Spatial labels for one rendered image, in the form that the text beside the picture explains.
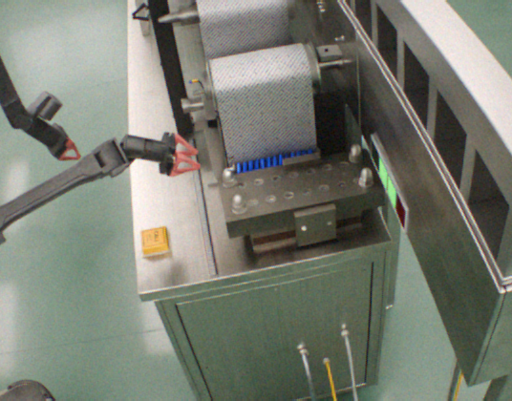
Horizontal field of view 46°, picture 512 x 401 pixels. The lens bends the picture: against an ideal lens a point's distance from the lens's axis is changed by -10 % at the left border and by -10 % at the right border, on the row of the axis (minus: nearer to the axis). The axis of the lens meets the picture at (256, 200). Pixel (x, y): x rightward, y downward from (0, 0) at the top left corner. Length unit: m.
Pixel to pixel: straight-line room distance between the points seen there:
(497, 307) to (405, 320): 1.67
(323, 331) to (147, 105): 0.95
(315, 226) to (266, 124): 0.28
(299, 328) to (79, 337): 1.18
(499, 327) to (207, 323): 0.99
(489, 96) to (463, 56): 0.10
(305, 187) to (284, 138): 0.15
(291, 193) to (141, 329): 1.27
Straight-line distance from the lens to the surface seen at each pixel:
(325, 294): 1.79
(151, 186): 1.92
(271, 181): 1.67
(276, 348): 1.97
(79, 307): 2.89
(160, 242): 1.73
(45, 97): 1.76
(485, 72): 0.96
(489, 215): 1.01
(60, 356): 2.77
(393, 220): 2.25
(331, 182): 1.65
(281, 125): 1.68
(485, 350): 1.08
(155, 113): 2.19
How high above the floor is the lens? 2.18
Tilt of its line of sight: 45 degrees down
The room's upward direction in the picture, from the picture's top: 9 degrees counter-clockwise
